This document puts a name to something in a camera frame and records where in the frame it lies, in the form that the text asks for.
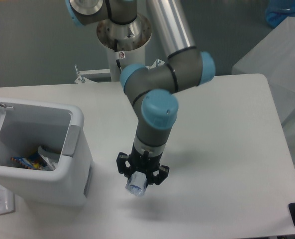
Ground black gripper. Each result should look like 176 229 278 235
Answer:
116 146 169 185

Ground crushed clear plastic bottle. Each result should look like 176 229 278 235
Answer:
125 172 147 197

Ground clear plastic wrapper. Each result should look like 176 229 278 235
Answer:
37 146 60 171

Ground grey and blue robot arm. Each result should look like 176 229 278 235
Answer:
66 0 215 188

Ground white trash can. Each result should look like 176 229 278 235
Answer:
0 98 93 206

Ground colourful snack wrappers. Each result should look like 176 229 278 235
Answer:
10 152 47 170

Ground white side table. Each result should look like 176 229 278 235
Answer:
231 17 295 122

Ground blue water jug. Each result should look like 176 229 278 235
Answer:
265 0 295 28

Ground white base bracket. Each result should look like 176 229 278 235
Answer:
74 59 165 84

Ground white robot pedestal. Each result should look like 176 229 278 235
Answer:
106 46 146 73

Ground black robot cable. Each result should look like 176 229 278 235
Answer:
113 39 127 75

